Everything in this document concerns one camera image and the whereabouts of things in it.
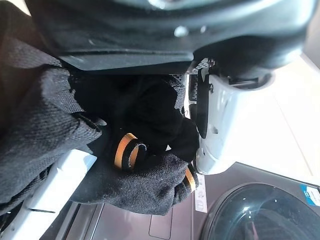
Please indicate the round dryer door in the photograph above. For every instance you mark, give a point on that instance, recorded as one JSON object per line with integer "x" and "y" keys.
{"x": 262, "y": 220}

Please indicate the black sweater with orange cuffs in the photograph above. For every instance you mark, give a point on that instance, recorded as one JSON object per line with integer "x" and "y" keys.
{"x": 50, "y": 125}

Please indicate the white pictogram sticker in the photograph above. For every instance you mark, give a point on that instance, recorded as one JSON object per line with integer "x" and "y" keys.
{"x": 201, "y": 197}

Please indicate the blue white energy label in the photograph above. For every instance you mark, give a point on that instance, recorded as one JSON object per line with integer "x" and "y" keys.
{"x": 311, "y": 195}

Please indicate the white shelf cabinet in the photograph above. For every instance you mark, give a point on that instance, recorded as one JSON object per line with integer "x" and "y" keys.
{"x": 50, "y": 187}

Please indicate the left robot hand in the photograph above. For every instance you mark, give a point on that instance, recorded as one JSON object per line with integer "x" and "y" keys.
{"x": 175, "y": 30}

